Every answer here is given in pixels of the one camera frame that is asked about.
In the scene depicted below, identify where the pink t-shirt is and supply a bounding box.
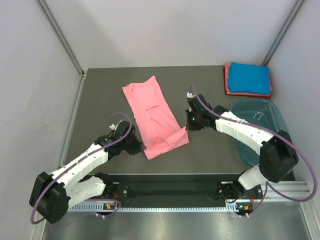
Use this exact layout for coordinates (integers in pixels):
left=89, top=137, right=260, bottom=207
left=122, top=76, right=189, bottom=160

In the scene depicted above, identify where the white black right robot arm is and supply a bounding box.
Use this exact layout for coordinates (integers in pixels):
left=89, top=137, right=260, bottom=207
left=185, top=92, right=299, bottom=198

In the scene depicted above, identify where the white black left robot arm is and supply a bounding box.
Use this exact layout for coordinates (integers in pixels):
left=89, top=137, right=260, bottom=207
left=29, top=120, right=143, bottom=224

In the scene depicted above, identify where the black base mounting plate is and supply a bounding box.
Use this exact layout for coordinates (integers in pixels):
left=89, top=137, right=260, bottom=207
left=107, top=173, right=260, bottom=200

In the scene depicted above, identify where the folded blue t-shirt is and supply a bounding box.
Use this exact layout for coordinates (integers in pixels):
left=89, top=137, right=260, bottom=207
left=228, top=61, right=273, bottom=95

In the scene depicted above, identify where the teal transparent plastic bin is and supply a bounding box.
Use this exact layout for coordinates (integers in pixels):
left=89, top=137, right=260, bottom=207
left=229, top=98, right=292, bottom=168

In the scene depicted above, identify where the folded dark red t-shirt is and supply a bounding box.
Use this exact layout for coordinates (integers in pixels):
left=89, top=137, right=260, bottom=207
left=223, top=63, right=273, bottom=100

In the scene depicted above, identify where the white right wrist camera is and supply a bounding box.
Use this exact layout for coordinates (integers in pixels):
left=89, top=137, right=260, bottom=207
left=186, top=92, right=195, bottom=99

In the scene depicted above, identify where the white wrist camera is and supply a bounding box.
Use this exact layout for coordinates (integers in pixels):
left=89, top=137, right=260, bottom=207
left=186, top=92, right=195, bottom=99
left=109, top=121, right=121, bottom=131

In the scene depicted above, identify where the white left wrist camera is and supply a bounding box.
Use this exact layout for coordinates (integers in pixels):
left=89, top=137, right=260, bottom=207
left=109, top=121, right=121, bottom=131

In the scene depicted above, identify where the grey slotted cable duct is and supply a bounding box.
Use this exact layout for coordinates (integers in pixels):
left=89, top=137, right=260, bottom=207
left=67, top=201, right=252, bottom=213

